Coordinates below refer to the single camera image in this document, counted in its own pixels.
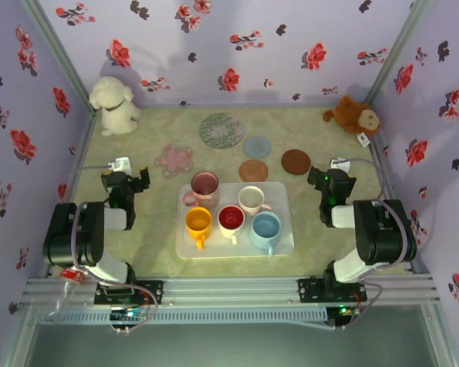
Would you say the aluminium side rail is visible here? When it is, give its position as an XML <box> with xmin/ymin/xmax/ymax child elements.
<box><xmin>369</xmin><ymin>133</ymin><xmax>429</xmax><ymax>274</ymax></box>
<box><xmin>45</xmin><ymin>110</ymin><xmax>99</xmax><ymax>278</ymax></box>

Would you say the aluminium mounting rail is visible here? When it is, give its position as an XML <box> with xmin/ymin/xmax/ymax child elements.
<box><xmin>21</xmin><ymin>277</ymin><xmax>441</xmax><ymax>307</ymax></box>

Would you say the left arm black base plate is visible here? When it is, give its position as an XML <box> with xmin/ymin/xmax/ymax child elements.
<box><xmin>94</xmin><ymin>280</ymin><xmax>164</xmax><ymax>306</ymax></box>

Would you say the left arm lavender cable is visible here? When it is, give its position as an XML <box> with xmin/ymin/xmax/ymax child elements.
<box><xmin>57</xmin><ymin>162</ymin><xmax>161</xmax><ymax>337</ymax></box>

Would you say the cream mug with pink handle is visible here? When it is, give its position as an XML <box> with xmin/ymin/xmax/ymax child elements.
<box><xmin>237</xmin><ymin>185</ymin><xmax>272</xmax><ymax>217</ymax></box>

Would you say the light brown round coaster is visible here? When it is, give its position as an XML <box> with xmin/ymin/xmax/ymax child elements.
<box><xmin>238</xmin><ymin>159</ymin><xmax>269</xmax><ymax>183</ymax></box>

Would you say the dark brown round coaster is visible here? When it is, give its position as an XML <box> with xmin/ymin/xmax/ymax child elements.
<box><xmin>281</xmin><ymin>148</ymin><xmax>312</xmax><ymax>177</ymax></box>

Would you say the white plastic tray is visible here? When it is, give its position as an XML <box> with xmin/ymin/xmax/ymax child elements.
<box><xmin>174</xmin><ymin>181</ymin><xmax>295</xmax><ymax>260</ymax></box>

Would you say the white mug with red inside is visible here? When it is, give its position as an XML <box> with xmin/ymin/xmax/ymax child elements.
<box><xmin>217</xmin><ymin>205</ymin><xmax>246</xmax><ymax>246</ymax></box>

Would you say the pink patterned mug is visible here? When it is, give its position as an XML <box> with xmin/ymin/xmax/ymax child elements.
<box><xmin>182</xmin><ymin>171</ymin><xmax>220</xmax><ymax>210</ymax></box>

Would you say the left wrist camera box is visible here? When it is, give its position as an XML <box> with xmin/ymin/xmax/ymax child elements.
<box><xmin>107</xmin><ymin>155</ymin><xmax>132</xmax><ymax>173</ymax></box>

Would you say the blue-grey round coaster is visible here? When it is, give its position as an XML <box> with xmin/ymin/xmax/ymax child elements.
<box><xmin>242</xmin><ymin>135</ymin><xmax>273</xmax><ymax>158</ymax></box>

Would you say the pink flower-shaped coaster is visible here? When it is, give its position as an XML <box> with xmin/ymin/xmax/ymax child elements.
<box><xmin>154</xmin><ymin>143</ymin><xmax>195</xmax><ymax>180</ymax></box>

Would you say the right arm lavender cable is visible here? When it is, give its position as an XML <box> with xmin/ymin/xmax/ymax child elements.
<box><xmin>328</xmin><ymin>157</ymin><xmax>418</xmax><ymax>332</ymax></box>

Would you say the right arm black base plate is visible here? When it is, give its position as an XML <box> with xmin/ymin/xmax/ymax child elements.
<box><xmin>297</xmin><ymin>278</ymin><xmax>367</xmax><ymax>304</ymax></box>

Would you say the brown plush monkey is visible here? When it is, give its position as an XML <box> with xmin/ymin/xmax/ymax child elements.
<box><xmin>322</xmin><ymin>95</ymin><xmax>382</xmax><ymax>148</ymax></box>

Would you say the yellow mug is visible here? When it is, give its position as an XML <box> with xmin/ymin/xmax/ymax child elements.
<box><xmin>184</xmin><ymin>206</ymin><xmax>213</xmax><ymax>251</ymax></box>

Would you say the green floral round coaster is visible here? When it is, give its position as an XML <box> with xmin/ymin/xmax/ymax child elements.
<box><xmin>198</xmin><ymin>112</ymin><xmax>246</xmax><ymax>150</ymax></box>

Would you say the aluminium frame post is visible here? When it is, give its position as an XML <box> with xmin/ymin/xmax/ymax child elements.
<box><xmin>21</xmin><ymin>0</ymin><xmax>97</xmax><ymax>112</ymax></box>
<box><xmin>366</xmin><ymin>0</ymin><xmax>432</xmax><ymax>105</ymax></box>

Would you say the grey slotted cable duct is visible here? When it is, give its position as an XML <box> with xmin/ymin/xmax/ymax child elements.
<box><xmin>36</xmin><ymin>307</ymin><xmax>328</xmax><ymax>326</ymax></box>

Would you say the light blue mug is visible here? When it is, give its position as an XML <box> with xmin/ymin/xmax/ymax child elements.
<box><xmin>249</xmin><ymin>211</ymin><xmax>282</xmax><ymax>258</ymax></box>

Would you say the white plush dog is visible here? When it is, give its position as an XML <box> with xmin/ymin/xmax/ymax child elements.
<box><xmin>89</xmin><ymin>75</ymin><xmax>142</xmax><ymax>138</ymax></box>

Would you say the arm lavender cable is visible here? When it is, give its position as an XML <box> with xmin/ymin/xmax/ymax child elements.
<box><xmin>57</xmin><ymin>162</ymin><xmax>161</xmax><ymax>337</ymax></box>
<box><xmin>328</xmin><ymin>157</ymin><xmax>418</xmax><ymax>332</ymax></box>

